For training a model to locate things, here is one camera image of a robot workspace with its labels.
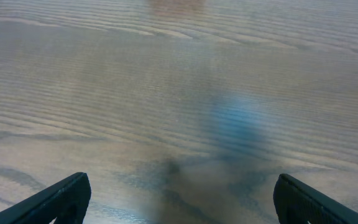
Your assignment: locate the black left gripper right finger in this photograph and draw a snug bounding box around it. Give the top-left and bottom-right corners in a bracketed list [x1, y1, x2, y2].
[273, 174, 358, 224]

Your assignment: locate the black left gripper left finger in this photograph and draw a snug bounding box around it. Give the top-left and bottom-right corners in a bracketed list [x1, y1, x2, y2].
[0, 172, 91, 224]

